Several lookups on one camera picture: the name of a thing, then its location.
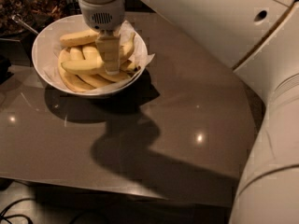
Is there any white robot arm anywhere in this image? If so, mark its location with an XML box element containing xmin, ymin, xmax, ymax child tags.
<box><xmin>78</xmin><ymin>0</ymin><xmax>299</xmax><ymax>224</ymax></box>

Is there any glass bowl of nuts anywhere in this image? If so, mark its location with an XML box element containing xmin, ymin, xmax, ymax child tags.
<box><xmin>0</xmin><ymin>0</ymin><xmax>67</xmax><ymax>37</ymax></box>

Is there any small right yellow banana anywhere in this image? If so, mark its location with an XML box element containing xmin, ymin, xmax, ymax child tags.
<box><xmin>120</xmin><ymin>60</ymin><xmax>141</xmax><ymax>73</ymax></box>

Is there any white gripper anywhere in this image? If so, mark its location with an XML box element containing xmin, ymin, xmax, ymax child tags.
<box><xmin>78</xmin><ymin>0</ymin><xmax>124</xmax><ymax>76</ymax></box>

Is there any top yellow banana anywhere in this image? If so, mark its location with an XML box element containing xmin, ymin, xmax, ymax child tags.
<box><xmin>60</xmin><ymin>30</ymin><xmax>98</xmax><ymax>47</ymax></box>

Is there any black floor cable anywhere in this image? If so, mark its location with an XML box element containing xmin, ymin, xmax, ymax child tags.
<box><xmin>0</xmin><ymin>198</ymin><xmax>36</xmax><ymax>224</ymax></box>

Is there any white ceramic bowl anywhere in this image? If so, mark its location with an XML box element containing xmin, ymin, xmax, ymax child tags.
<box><xmin>32</xmin><ymin>15</ymin><xmax>153</xmax><ymax>98</ymax></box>

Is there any curved yellow banana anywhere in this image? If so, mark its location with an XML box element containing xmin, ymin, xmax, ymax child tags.
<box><xmin>62</xmin><ymin>33</ymin><xmax>135</xmax><ymax>75</ymax></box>

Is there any white paper bowl liner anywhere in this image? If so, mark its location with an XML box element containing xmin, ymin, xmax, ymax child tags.
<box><xmin>32</xmin><ymin>15</ymin><xmax>153</xmax><ymax>97</ymax></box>

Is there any metal serving spoon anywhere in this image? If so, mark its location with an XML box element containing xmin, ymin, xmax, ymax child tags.
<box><xmin>12</xmin><ymin>14</ymin><xmax>38</xmax><ymax>35</ymax></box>

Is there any leftmost yellow banana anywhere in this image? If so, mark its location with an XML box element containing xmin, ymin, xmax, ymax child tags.
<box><xmin>58</xmin><ymin>49</ymin><xmax>93</xmax><ymax>92</ymax></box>

